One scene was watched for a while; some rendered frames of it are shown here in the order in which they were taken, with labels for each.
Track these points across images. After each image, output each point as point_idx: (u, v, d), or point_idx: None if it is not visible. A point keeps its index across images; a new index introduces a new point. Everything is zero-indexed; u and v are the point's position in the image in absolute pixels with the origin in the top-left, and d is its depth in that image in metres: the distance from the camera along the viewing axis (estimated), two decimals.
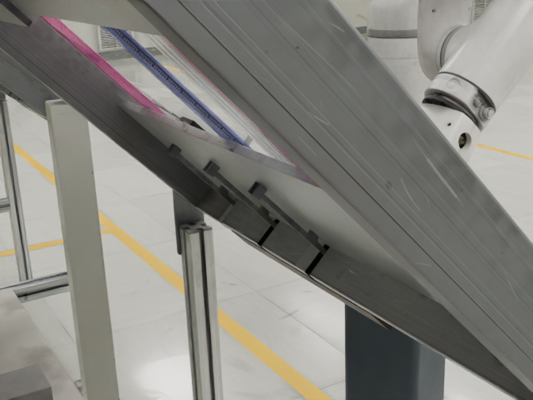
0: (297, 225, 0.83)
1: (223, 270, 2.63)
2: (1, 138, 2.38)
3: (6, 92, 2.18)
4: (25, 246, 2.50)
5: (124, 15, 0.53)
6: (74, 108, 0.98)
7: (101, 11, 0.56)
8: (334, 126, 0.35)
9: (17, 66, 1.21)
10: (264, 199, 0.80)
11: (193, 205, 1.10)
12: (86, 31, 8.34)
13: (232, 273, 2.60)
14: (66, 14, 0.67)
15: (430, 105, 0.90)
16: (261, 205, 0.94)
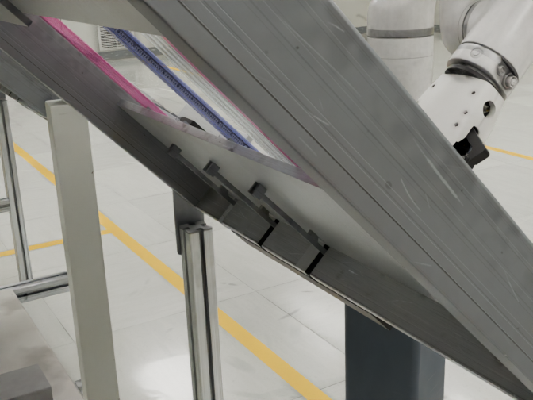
0: (297, 225, 0.83)
1: (223, 270, 2.63)
2: (1, 138, 2.38)
3: (6, 92, 2.18)
4: (25, 246, 2.50)
5: (124, 15, 0.53)
6: (74, 108, 0.98)
7: (101, 11, 0.56)
8: (334, 126, 0.35)
9: (17, 66, 1.21)
10: (264, 199, 0.80)
11: (193, 205, 1.10)
12: (86, 31, 8.34)
13: (232, 273, 2.60)
14: (66, 14, 0.67)
15: (453, 75, 0.91)
16: (261, 205, 0.94)
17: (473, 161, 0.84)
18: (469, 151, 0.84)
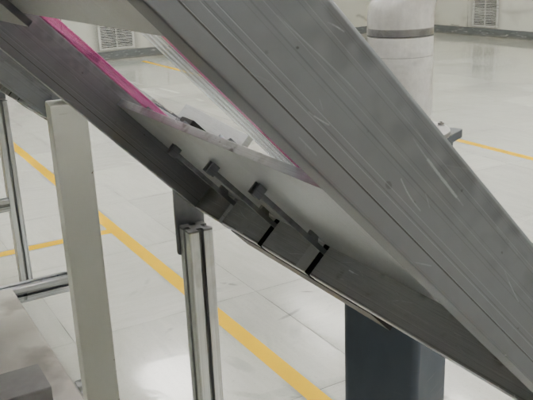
0: (297, 225, 0.83)
1: (223, 270, 2.63)
2: (1, 138, 2.38)
3: (6, 92, 2.18)
4: (25, 246, 2.50)
5: (124, 15, 0.53)
6: (74, 108, 0.98)
7: (101, 11, 0.56)
8: (334, 126, 0.35)
9: (17, 66, 1.21)
10: (264, 199, 0.80)
11: (193, 205, 1.10)
12: (86, 31, 8.34)
13: (232, 273, 2.60)
14: (66, 14, 0.67)
15: None
16: (261, 205, 0.94)
17: None
18: None
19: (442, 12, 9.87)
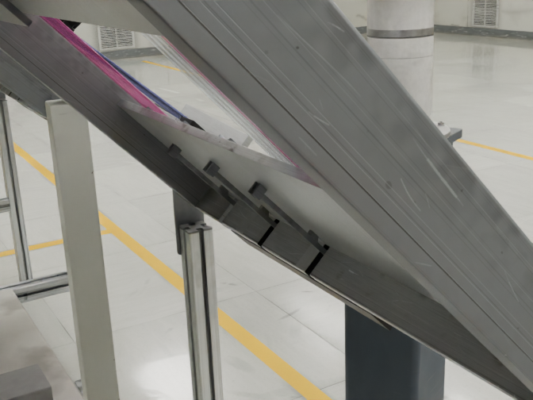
0: (297, 225, 0.83)
1: (223, 270, 2.63)
2: (1, 138, 2.38)
3: (6, 92, 2.18)
4: (25, 246, 2.50)
5: (124, 15, 0.53)
6: (74, 108, 0.98)
7: (101, 11, 0.56)
8: (334, 126, 0.35)
9: (17, 66, 1.21)
10: (264, 199, 0.80)
11: (193, 205, 1.10)
12: (86, 31, 8.34)
13: (232, 273, 2.60)
14: (66, 14, 0.67)
15: None
16: (261, 205, 0.94)
17: None
18: None
19: (442, 12, 9.87)
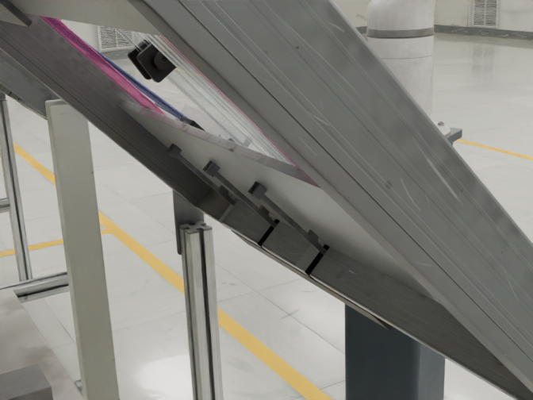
0: (297, 225, 0.83)
1: (223, 270, 2.63)
2: (1, 138, 2.38)
3: (6, 92, 2.18)
4: (25, 246, 2.50)
5: (124, 15, 0.53)
6: (74, 108, 0.98)
7: (101, 11, 0.56)
8: (334, 126, 0.35)
9: (17, 66, 1.21)
10: (264, 199, 0.80)
11: (193, 205, 1.10)
12: (86, 31, 8.34)
13: (232, 273, 2.60)
14: (66, 14, 0.67)
15: None
16: (261, 205, 0.94)
17: None
18: None
19: (442, 12, 9.87)
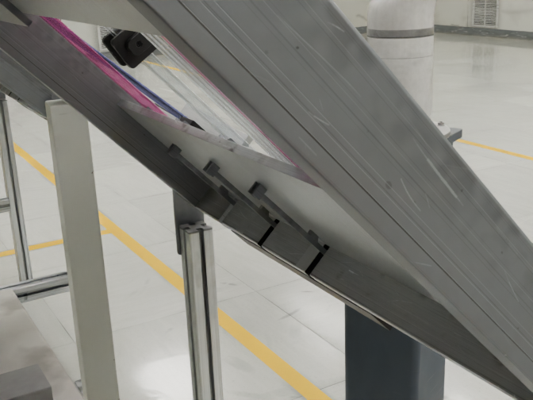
0: (297, 225, 0.83)
1: (223, 270, 2.63)
2: (1, 138, 2.38)
3: (6, 92, 2.18)
4: (25, 246, 2.50)
5: (124, 15, 0.53)
6: (74, 108, 0.98)
7: (101, 11, 0.56)
8: (334, 126, 0.35)
9: (17, 66, 1.21)
10: (264, 199, 0.80)
11: (193, 205, 1.10)
12: (86, 31, 8.34)
13: (232, 273, 2.60)
14: (66, 14, 0.67)
15: None
16: (261, 205, 0.94)
17: None
18: None
19: (442, 12, 9.87)
